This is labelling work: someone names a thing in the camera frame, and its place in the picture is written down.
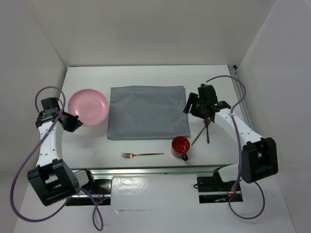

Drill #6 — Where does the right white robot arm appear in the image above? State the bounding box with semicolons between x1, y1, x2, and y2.
183;84;278;190

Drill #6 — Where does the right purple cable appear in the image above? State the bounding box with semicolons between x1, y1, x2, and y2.
205;74;265;220

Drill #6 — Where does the red mug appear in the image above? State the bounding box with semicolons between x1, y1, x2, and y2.
171;136;190;161

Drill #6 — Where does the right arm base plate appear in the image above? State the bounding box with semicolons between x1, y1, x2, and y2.
193;176;243;204

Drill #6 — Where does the copper spoon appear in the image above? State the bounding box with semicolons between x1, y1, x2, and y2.
204;118;211;144

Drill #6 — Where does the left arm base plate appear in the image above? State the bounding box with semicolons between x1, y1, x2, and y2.
66;177;112;206

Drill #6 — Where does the grey cloth placemat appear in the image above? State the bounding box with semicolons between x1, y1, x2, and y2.
107;86;190;141

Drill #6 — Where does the copper fork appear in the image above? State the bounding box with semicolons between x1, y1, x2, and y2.
121;153;164;159

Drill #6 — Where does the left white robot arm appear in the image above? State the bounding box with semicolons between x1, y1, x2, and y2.
27;97;96;206

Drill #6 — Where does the pink plate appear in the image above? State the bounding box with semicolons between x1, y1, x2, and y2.
68;89;109;126

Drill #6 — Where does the aluminium rail frame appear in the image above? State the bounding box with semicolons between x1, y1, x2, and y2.
38;64;267;177

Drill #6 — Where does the copper knife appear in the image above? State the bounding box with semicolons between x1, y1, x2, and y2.
191;126;206;146

